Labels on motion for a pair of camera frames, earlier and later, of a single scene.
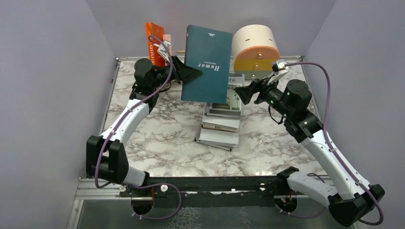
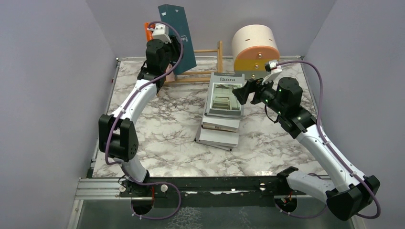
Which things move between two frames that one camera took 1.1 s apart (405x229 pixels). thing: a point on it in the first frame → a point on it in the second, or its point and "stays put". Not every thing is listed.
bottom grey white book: (223, 140) stays put
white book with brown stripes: (222, 124) stays put
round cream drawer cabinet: (256, 49) stays put
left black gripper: (181, 71) → (175, 47)
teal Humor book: (210, 52) → (177, 15)
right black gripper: (257, 85) stays put
